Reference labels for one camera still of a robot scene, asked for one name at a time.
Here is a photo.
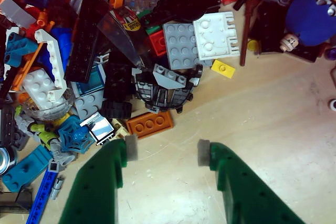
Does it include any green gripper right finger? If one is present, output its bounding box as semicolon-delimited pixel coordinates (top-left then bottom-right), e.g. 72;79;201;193
197;139;306;224

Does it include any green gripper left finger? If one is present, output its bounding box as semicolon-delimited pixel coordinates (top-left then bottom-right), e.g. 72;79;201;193
58;134;139;224

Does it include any lime and grey figure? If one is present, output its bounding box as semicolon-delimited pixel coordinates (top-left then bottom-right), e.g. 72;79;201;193
14;105;77;166

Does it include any small grey pin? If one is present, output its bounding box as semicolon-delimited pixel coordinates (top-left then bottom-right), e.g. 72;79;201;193
49;177;65;200

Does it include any blue holed beam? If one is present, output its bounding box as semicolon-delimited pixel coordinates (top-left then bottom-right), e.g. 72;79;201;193
26;166;59;224

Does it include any black rubber tyre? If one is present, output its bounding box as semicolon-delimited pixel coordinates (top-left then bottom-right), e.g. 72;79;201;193
101;100;133;120

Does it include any small grey studded plate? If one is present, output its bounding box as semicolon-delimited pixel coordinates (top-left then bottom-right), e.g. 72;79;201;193
75;90;106;120

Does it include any orange plate with round holes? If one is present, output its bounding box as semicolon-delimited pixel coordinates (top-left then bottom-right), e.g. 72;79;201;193
126;111;174;140

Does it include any clear dome piece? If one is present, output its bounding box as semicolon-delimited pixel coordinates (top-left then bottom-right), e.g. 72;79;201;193
23;90;76;122

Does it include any wheel with silver hub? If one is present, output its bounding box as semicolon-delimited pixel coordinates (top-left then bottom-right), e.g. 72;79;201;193
0;146;18;176

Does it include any transparent blue window piece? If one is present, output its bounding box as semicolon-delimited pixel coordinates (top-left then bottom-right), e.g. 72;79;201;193
70;66;106;98

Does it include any black studded brick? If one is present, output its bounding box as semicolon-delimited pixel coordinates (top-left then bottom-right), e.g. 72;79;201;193
103;50;137;101

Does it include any black half-round cage piece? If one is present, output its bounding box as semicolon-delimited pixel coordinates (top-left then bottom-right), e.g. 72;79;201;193
135;63;203;114

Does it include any white studded brick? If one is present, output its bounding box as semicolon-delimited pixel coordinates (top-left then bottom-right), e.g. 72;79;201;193
22;68;66;111

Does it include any small yellow plate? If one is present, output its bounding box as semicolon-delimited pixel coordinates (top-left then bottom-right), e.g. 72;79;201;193
211;59;236;79

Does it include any grey wedge slope piece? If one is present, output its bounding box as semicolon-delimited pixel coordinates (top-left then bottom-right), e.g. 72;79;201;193
153;63;187;90

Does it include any long orange bar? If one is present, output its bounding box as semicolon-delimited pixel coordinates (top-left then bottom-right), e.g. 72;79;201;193
12;41;44;91

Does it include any long white arch piece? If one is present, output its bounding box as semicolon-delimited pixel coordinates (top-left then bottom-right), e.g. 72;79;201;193
35;28;68;95

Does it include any small yellow round piece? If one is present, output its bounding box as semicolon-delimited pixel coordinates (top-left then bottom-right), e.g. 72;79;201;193
247;39;260;51

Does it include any dark windscreen with sticker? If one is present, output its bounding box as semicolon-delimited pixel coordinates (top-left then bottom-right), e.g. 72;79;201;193
97;7;148;74

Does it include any long black plate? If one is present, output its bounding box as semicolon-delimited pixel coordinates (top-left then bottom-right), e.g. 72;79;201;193
64;0;112;83

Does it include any small red brick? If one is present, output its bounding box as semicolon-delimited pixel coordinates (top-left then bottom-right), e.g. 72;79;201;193
149;29;167;57

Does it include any minifigure head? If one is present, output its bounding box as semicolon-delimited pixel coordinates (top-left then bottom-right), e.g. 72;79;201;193
280;31;300;52

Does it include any teal technic connector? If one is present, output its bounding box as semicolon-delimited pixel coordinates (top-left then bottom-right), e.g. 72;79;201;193
4;31;39;67

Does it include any light grey square plate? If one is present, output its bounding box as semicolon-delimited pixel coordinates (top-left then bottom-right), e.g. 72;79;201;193
162;23;213;70

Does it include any brown rod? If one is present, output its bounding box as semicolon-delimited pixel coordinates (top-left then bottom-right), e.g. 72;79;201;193
240;0;263;67

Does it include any white hinged plate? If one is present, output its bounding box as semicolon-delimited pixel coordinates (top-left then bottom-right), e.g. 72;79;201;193
193;11;241;61

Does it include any big blue dome piece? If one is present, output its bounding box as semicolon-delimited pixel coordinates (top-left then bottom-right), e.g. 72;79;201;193
285;0;336;47

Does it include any grey slope brick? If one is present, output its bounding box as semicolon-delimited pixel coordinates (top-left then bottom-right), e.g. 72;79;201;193
0;0;36;29

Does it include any large black dish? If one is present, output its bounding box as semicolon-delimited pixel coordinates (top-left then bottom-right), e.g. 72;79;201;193
162;0;221;23

